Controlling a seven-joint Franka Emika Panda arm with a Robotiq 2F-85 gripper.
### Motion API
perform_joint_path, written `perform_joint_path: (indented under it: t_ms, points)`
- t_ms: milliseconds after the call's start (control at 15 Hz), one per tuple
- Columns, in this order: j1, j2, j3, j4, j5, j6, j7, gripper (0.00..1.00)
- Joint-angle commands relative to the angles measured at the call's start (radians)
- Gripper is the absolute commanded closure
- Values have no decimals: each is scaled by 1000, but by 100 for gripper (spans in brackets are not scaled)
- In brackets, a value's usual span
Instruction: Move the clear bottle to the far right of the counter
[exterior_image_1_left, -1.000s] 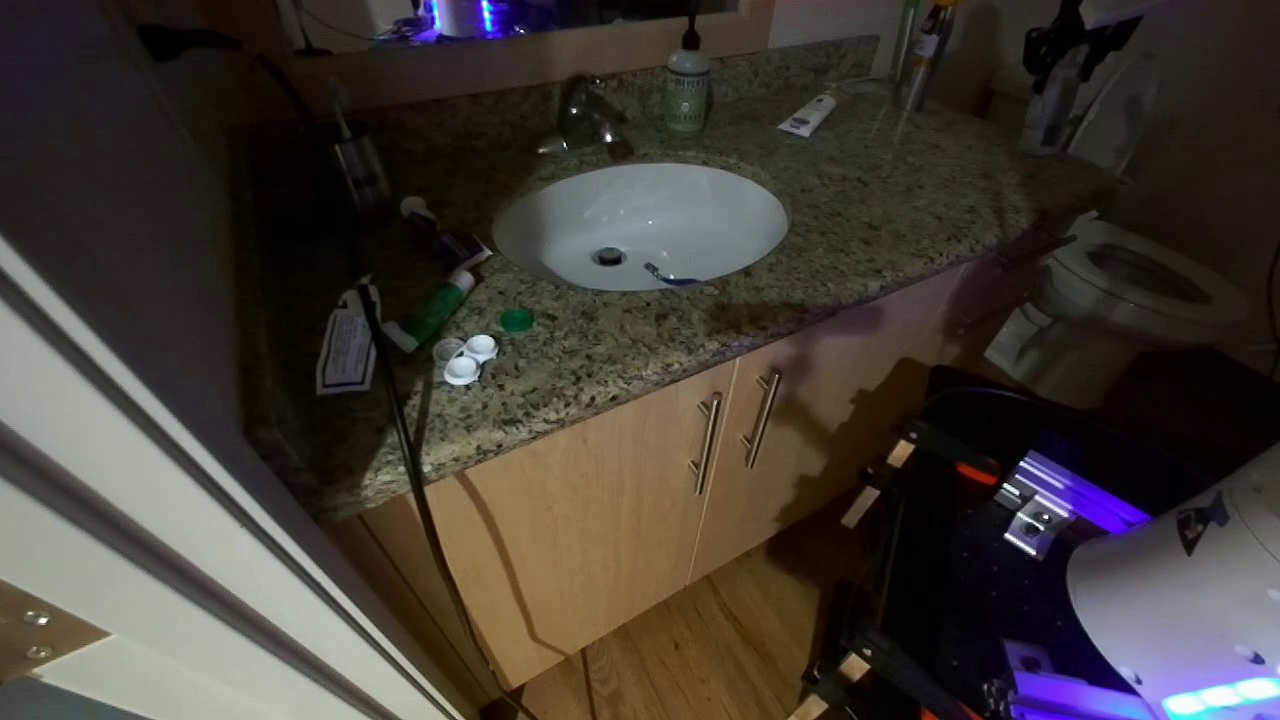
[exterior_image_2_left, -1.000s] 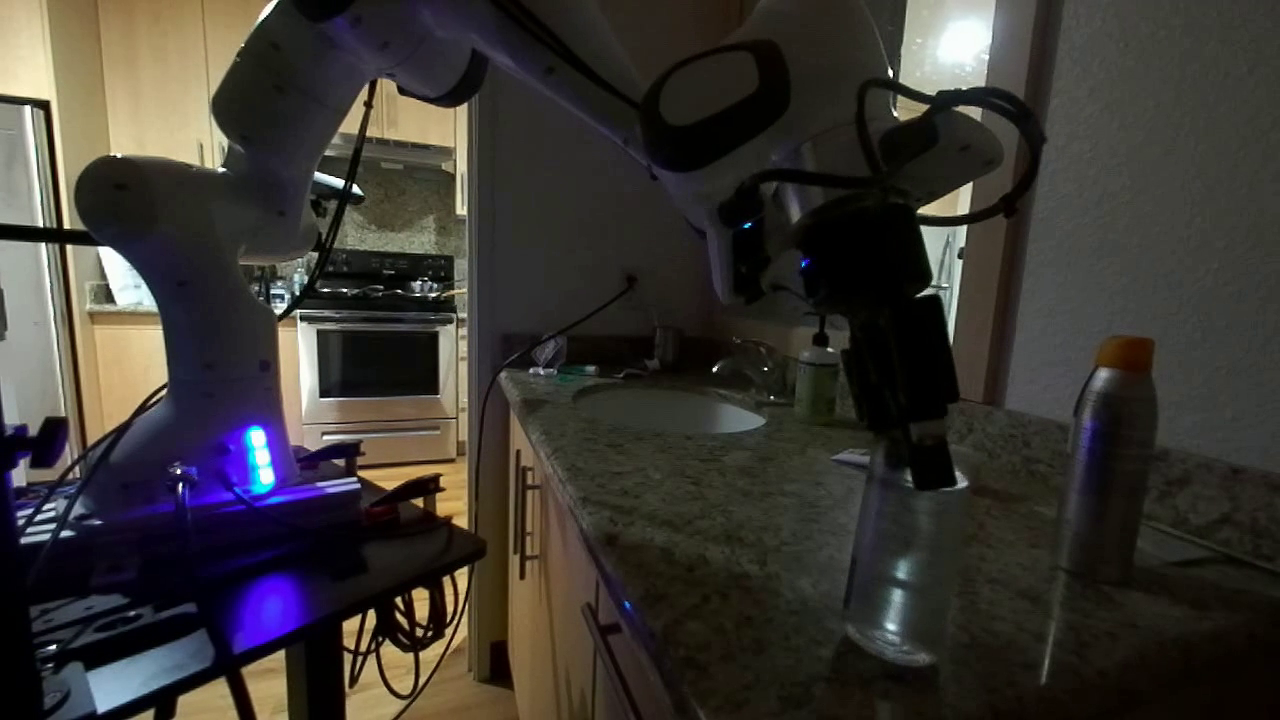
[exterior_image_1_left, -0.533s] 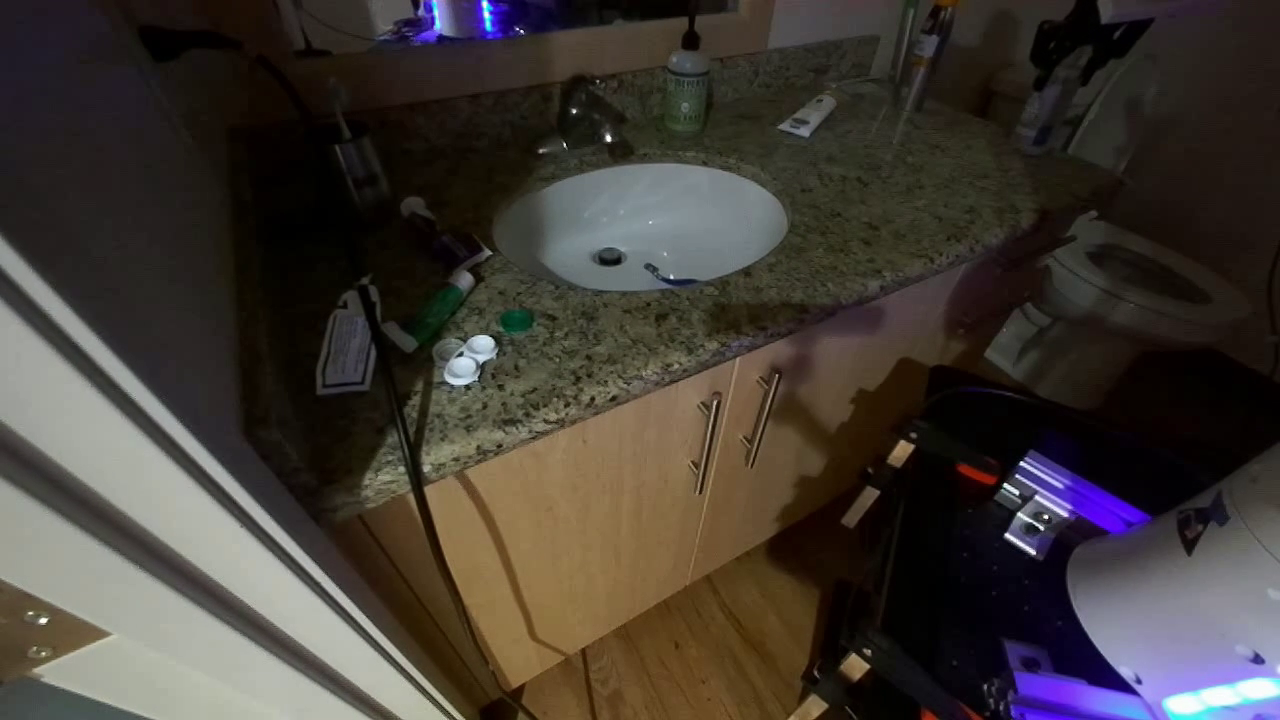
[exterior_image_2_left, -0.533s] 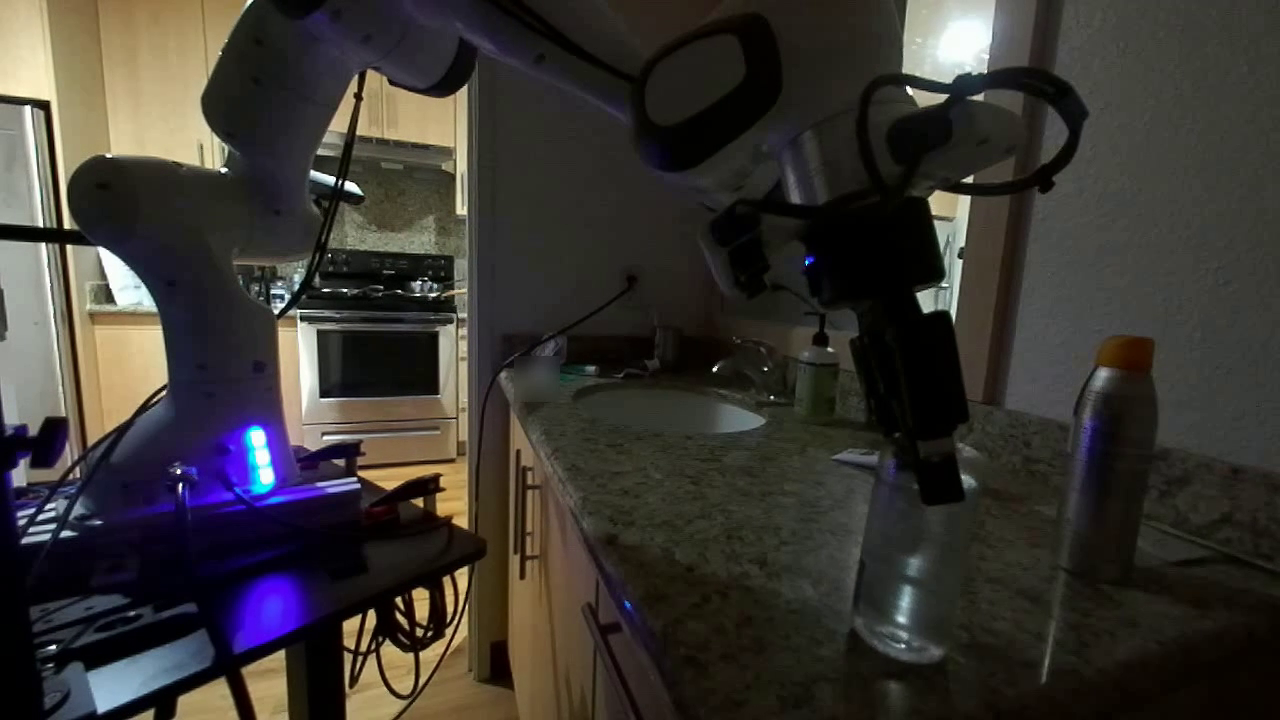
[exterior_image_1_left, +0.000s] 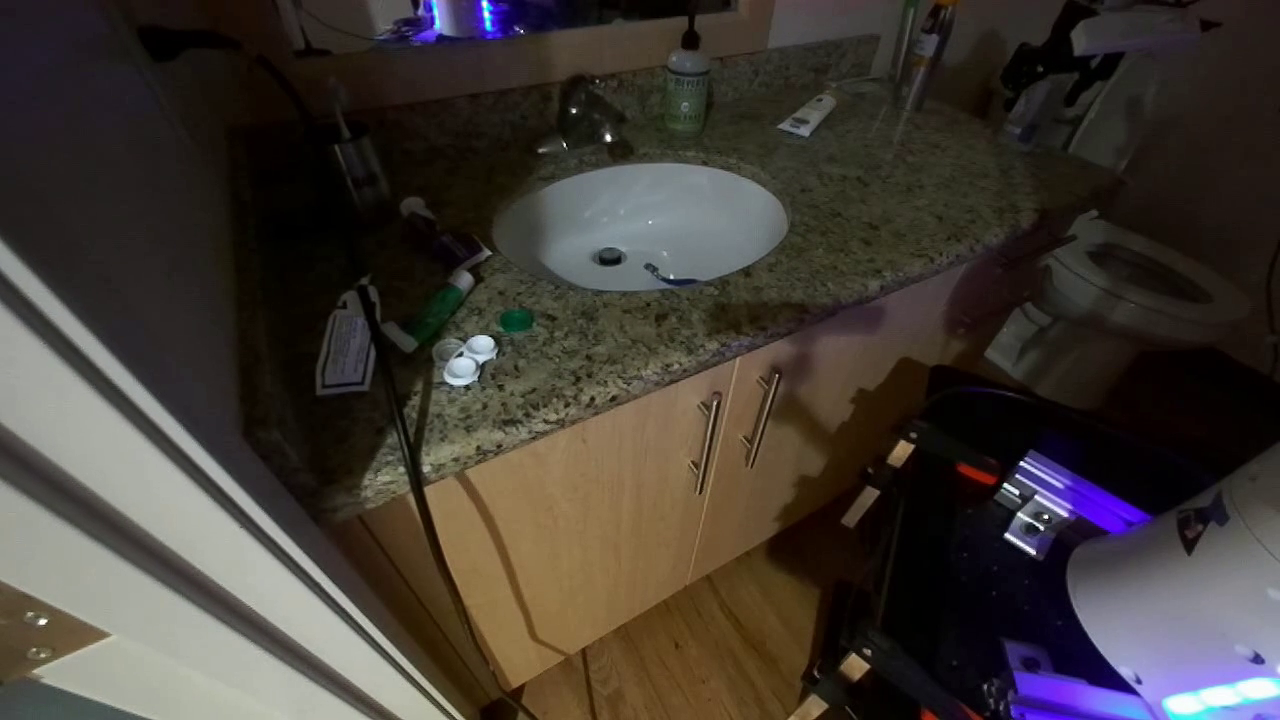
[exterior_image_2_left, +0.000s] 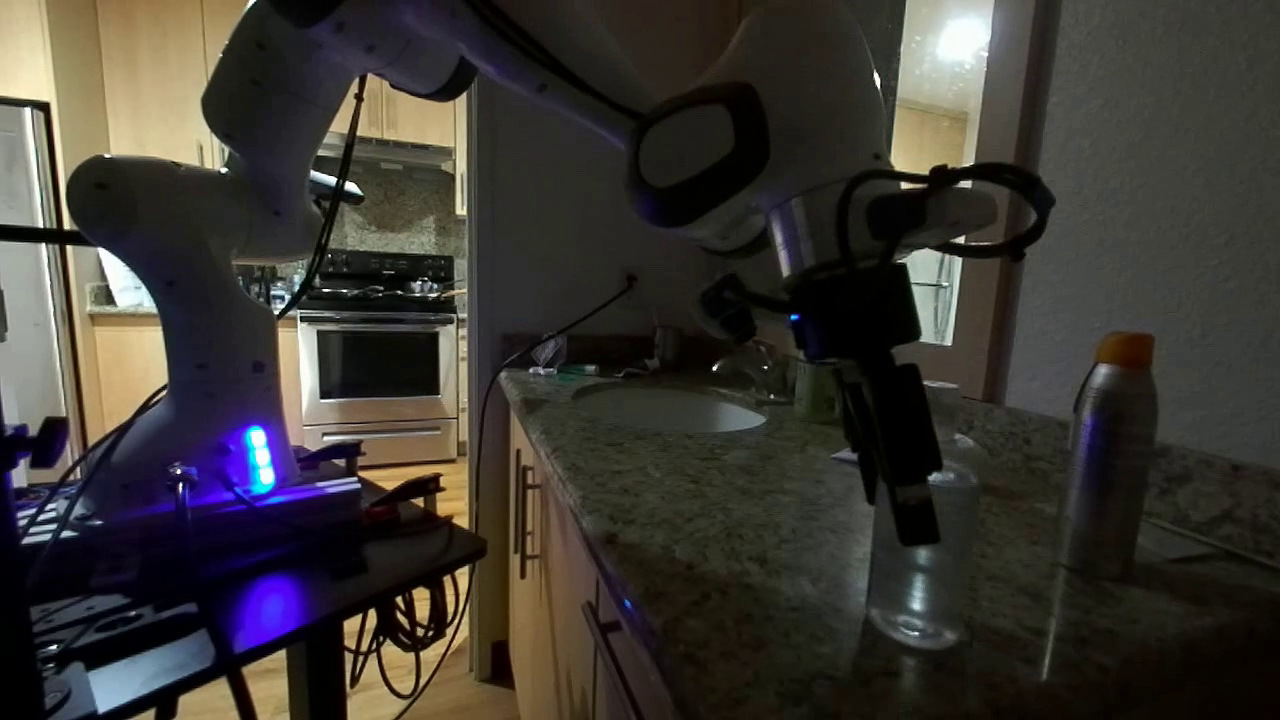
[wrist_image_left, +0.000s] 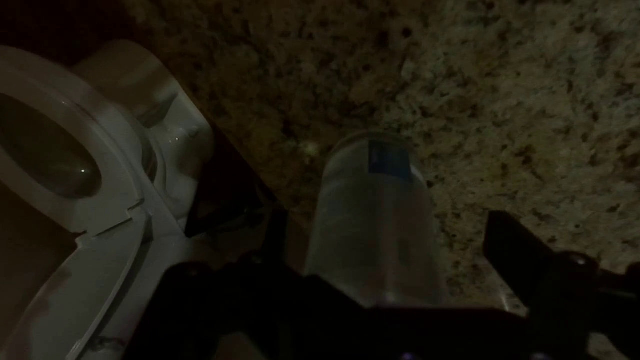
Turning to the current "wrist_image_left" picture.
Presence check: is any white toilet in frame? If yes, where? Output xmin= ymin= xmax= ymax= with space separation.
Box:
xmin=0 ymin=39 xmax=215 ymax=360

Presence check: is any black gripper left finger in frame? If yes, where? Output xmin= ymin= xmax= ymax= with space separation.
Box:
xmin=260 ymin=204 xmax=310 ymax=272

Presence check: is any clear plastic bottle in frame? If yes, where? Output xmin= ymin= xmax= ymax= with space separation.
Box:
xmin=300 ymin=129 xmax=450 ymax=310

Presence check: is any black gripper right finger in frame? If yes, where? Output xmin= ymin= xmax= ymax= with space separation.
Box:
xmin=479 ymin=209 xmax=558 ymax=306

